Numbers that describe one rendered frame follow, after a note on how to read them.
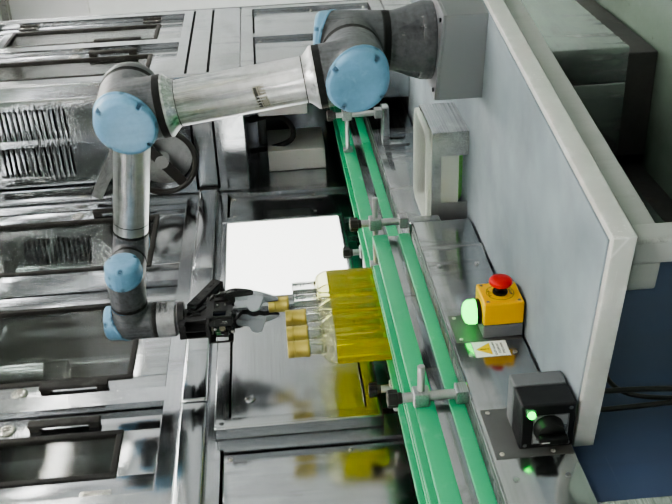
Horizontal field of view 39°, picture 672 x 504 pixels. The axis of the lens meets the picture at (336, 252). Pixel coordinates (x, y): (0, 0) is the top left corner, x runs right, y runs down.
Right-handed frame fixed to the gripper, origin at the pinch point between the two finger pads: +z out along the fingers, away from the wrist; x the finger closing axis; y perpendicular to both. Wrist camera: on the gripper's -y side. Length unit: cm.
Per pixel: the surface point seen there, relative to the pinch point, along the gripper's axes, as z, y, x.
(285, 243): 4, -48, -17
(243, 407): -7.3, 19.5, -10.8
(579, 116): 52, 30, 56
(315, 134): 16, -112, -18
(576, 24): 100, -116, 12
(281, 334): 1.3, -5.9, -13.2
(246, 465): -7.0, 33.3, -13.0
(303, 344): 5.8, 17.9, 3.4
